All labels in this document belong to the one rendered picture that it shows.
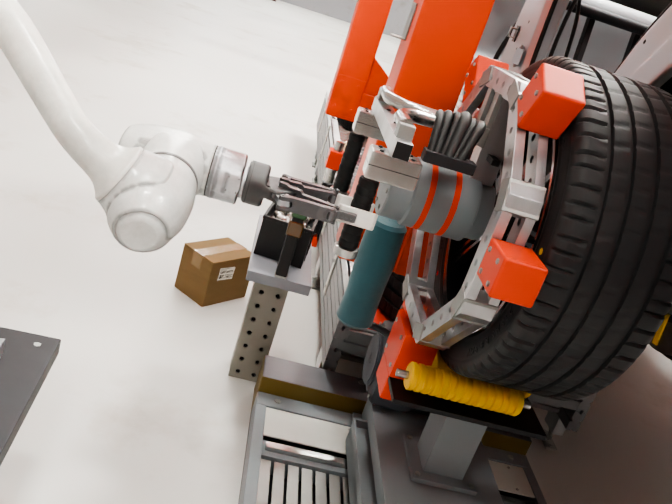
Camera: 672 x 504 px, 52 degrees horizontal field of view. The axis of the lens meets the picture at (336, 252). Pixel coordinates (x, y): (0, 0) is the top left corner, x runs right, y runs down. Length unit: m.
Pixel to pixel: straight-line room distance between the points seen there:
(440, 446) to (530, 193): 0.70
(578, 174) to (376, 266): 0.55
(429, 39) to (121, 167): 0.92
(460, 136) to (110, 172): 0.56
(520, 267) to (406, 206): 0.33
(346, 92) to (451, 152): 2.53
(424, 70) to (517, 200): 0.66
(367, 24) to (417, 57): 1.93
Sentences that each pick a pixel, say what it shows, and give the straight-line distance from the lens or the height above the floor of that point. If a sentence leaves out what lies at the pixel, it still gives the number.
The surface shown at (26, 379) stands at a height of 0.30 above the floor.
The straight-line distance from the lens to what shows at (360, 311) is 1.57.
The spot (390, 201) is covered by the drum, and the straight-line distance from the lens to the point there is 1.33.
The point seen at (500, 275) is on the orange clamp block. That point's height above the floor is 0.86.
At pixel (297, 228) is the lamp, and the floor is 0.60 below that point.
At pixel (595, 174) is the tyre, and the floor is 1.03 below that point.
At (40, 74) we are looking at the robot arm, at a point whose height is 0.94.
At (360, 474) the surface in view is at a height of 0.17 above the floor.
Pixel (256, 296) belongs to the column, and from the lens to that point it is 2.04.
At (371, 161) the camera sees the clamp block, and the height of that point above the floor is 0.93.
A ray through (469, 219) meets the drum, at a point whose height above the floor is 0.85.
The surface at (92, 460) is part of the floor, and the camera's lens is 1.80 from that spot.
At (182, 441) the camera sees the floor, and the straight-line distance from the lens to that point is 1.90.
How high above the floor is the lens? 1.19
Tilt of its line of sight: 21 degrees down
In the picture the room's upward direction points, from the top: 18 degrees clockwise
